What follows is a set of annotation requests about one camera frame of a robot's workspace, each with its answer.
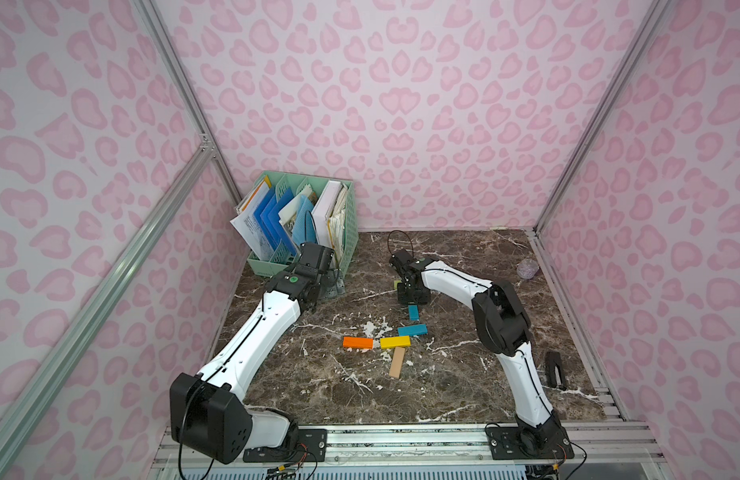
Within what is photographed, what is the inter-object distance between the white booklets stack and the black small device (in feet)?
2.36

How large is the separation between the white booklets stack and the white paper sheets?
0.21 metres

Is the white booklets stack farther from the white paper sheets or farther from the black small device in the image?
the black small device

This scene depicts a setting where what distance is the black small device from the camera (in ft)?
2.72

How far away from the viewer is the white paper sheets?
93cm

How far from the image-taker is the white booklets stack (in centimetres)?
91

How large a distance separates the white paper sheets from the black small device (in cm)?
93
